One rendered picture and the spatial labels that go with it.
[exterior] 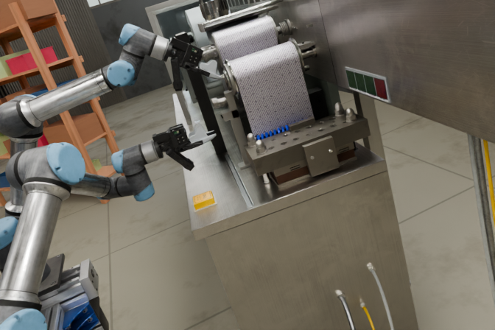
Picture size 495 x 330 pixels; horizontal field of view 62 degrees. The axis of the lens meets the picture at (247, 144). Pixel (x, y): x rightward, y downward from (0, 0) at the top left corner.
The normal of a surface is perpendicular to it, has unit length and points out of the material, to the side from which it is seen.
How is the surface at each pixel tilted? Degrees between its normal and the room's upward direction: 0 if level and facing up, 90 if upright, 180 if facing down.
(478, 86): 90
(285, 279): 90
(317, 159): 90
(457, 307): 0
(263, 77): 90
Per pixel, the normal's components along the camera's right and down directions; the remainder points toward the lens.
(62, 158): 0.92, -0.28
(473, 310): -0.29, -0.90
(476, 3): -0.94, 0.33
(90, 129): 0.83, -0.06
